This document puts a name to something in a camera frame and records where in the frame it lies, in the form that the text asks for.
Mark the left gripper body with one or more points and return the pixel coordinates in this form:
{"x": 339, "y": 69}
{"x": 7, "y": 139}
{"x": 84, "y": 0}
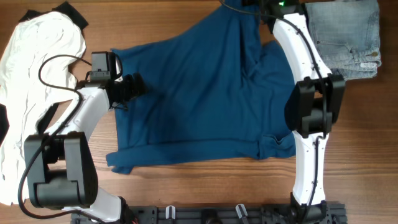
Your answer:
{"x": 127, "y": 89}

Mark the folded light blue jeans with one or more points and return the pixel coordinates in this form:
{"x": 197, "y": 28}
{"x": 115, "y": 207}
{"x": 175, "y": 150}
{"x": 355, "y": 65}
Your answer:
{"x": 346, "y": 35}

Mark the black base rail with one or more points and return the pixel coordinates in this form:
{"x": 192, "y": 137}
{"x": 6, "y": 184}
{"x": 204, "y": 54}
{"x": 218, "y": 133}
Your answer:
{"x": 230, "y": 214}

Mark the blue polo shirt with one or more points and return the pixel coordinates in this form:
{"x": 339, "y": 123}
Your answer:
{"x": 213, "y": 92}

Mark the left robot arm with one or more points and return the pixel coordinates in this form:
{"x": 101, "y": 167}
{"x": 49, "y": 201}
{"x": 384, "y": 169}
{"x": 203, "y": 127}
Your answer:
{"x": 60, "y": 176}

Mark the white garment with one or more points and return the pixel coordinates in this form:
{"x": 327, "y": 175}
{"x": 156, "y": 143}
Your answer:
{"x": 34, "y": 76}

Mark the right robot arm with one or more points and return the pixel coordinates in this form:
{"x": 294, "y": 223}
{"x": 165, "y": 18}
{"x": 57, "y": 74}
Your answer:
{"x": 310, "y": 112}

